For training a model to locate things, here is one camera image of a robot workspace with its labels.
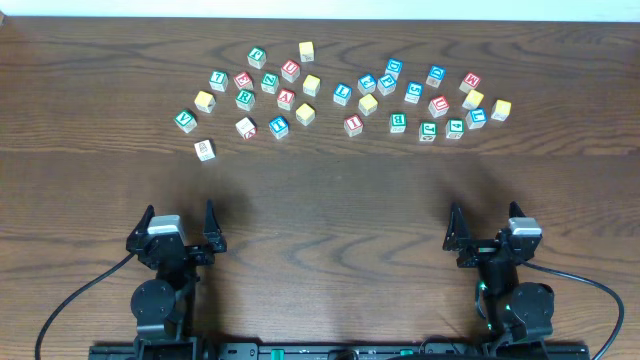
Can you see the blue D block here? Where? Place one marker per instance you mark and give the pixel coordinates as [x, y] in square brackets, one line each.
[394, 68]

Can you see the green j block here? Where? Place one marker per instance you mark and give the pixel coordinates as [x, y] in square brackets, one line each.
[428, 131]
[257, 57]

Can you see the red A block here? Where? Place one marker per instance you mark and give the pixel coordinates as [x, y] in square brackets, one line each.
[285, 99]

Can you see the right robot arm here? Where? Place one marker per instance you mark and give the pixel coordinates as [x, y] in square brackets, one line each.
[516, 312]

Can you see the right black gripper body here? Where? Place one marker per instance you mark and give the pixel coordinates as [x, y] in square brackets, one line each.
[488, 252]

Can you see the blue l block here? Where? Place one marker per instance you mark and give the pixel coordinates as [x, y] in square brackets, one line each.
[476, 118]
[342, 94]

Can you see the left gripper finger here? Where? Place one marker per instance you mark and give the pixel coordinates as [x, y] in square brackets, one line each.
[140, 230]
[211, 229]

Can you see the blue 5 block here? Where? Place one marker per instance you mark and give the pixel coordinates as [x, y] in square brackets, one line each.
[413, 92]

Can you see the green Z block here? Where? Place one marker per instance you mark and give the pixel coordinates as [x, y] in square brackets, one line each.
[269, 83]

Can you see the blue 2 block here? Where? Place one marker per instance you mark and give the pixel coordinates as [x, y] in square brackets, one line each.
[366, 84]

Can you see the red I block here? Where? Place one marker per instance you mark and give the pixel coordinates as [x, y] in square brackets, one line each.
[353, 125]

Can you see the red U block right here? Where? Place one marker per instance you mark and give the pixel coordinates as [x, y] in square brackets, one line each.
[438, 106]

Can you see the yellow block centre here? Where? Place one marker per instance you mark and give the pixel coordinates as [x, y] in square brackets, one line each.
[305, 114]

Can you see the yellow K block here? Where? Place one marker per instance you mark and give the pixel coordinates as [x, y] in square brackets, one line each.
[205, 101]

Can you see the plain picture block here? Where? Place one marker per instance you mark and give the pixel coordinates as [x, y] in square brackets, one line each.
[205, 150]

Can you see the green B block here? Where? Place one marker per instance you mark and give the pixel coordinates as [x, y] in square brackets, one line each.
[397, 122]

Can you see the yellow C block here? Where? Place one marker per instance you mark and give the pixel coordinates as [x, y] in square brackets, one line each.
[311, 85]

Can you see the red E block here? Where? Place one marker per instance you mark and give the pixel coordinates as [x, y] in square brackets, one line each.
[243, 80]

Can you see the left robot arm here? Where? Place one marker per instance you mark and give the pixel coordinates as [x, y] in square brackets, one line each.
[164, 306]

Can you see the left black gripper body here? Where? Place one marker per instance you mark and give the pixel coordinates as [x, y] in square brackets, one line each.
[176, 251]

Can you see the yellow block far right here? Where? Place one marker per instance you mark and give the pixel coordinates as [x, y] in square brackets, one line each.
[501, 110]

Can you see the green V block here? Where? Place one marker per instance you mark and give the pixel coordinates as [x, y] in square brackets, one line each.
[186, 121]

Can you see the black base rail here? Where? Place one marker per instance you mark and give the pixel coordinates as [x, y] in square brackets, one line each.
[252, 351]

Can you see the blue T block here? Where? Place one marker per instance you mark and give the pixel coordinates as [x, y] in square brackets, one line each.
[279, 127]

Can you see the green J block top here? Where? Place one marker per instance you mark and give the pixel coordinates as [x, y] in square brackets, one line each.
[257, 57]

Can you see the green 7 block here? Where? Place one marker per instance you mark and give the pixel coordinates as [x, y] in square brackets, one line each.
[218, 81]

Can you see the green 4 block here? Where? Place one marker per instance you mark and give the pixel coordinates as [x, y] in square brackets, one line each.
[455, 128]

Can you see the red M block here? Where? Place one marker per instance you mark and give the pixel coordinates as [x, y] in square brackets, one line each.
[469, 82]

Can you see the yellow O block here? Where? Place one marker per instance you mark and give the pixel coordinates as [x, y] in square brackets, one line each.
[367, 104]

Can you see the blue P block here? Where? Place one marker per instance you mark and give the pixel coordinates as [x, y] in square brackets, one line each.
[386, 84]

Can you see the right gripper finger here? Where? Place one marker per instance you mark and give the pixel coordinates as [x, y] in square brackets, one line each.
[515, 210]
[457, 235]

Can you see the green R block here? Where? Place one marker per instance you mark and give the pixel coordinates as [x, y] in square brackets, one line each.
[245, 99]

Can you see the white red-sided block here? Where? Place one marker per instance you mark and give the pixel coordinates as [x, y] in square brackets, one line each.
[246, 128]

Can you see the green J block right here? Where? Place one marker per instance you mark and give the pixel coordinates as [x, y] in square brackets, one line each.
[428, 131]

